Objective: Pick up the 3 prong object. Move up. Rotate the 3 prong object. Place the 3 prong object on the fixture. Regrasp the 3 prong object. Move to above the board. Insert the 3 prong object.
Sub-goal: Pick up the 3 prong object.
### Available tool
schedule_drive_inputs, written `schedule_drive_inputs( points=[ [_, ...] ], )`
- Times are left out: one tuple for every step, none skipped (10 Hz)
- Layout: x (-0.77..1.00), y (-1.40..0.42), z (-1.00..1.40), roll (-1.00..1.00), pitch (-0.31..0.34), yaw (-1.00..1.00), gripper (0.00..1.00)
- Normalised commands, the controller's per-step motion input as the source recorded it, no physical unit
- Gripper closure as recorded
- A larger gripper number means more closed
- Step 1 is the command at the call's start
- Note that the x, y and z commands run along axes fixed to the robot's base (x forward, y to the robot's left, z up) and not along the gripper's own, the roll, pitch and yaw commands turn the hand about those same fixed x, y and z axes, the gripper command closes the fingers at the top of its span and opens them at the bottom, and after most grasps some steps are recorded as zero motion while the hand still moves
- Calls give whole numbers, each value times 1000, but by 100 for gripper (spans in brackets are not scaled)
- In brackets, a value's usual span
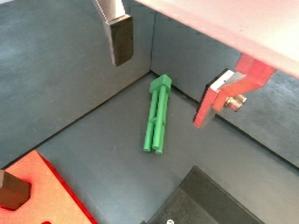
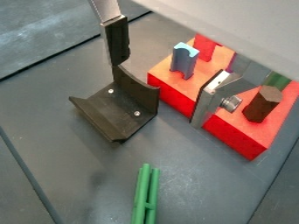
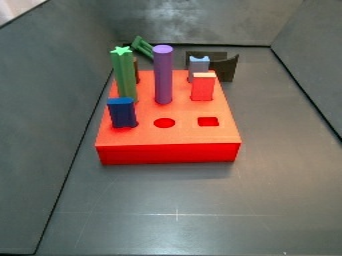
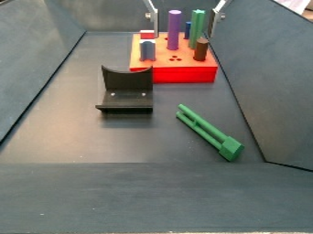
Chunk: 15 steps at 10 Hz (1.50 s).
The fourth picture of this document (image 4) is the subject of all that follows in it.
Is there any brown cylinder peg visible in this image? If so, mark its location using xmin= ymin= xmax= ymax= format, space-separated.
xmin=193 ymin=37 xmax=208 ymax=61

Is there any red peg board block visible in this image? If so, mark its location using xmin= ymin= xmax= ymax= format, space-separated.
xmin=130 ymin=33 xmax=218 ymax=83

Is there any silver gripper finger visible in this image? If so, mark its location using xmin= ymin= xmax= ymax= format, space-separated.
xmin=142 ymin=0 xmax=160 ymax=37
xmin=208 ymin=0 xmax=228 ymax=37

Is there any black fixture bracket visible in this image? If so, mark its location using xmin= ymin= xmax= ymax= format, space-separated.
xmin=95 ymin=67 xmax=153 ymax=112

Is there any blue cylinder peg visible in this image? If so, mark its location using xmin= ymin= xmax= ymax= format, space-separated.
xmin=184 ymin=21 xmax=192 ymax=39

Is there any tall green star peg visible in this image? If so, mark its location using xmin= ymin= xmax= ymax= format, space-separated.
xmin=189 ymin=9 xmax=206 ymax=49

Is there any green three prong object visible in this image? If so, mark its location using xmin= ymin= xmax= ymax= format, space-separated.
xmin=177 ymin=104 xmax=245 ymax=162

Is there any red and white block peg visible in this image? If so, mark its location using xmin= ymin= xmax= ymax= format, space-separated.
xmin=139 ymin=30 xmax=155 ymax=39

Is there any grey-blue fluted peg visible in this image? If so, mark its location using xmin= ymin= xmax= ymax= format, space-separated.
xmin=139 ymin=39 xmax=155 ymax=61

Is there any purple cylinder peg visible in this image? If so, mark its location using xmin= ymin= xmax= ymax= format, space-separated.
xmin=168 ymin=9 xmax=182 ymax=50

